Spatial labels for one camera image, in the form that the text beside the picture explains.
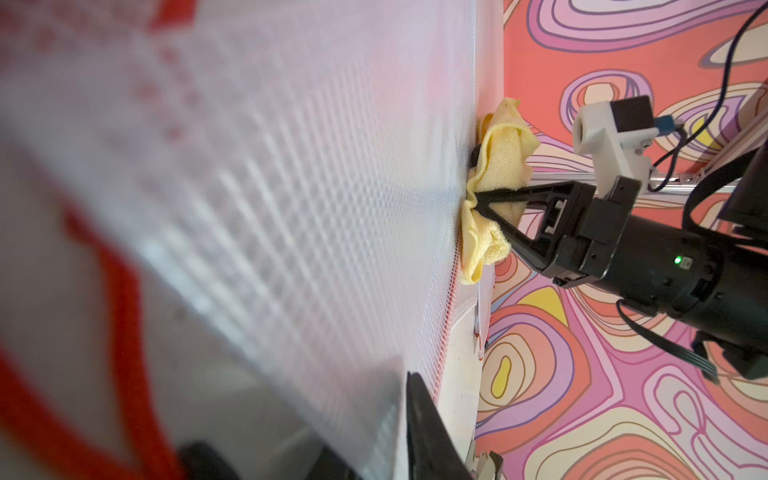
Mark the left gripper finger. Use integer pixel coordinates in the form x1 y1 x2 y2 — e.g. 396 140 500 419
406 372 472 480

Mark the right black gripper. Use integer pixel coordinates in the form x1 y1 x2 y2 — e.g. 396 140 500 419
474 176 642 288

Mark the yellow microfiber cloth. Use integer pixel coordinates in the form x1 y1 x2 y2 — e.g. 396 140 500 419
459 98 540 285

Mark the clear mesh document bag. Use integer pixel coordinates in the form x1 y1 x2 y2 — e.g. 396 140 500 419
1 1 499 479
473 280 494 361

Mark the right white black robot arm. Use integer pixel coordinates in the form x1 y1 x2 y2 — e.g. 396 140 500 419
476 148 767 381

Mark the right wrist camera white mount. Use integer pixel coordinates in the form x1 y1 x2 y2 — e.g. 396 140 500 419
572 95 682 197

